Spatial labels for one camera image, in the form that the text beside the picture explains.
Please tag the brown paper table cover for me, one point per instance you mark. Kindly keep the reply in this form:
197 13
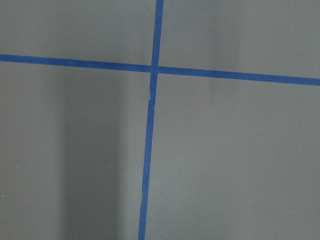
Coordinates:
159 119

